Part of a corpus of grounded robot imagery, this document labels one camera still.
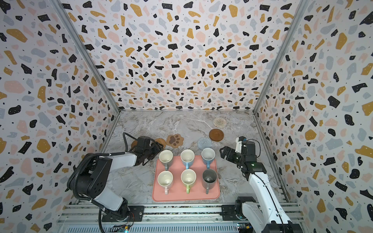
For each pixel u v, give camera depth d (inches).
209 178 32.6
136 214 28.9
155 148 33.5
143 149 29.4
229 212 29.2
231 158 28.8
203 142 40.6
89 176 18.2
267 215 16.5
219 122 44.9
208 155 35.5
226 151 29.4
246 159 24.3
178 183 33.1
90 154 20.1
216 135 42.1
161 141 40.3
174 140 40.6
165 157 34.9
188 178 33.3
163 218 28.8
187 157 36.1
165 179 32.9
